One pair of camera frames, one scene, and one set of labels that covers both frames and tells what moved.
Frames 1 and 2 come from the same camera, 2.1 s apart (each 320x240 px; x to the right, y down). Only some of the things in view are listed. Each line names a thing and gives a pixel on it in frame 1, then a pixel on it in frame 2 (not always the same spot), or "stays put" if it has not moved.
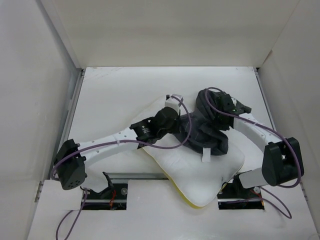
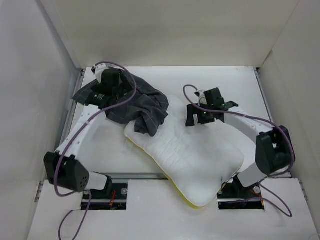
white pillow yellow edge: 199,175 stays put
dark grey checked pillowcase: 200,128 → 145,107
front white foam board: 155,211 stays put
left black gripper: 175,129 → 124,87
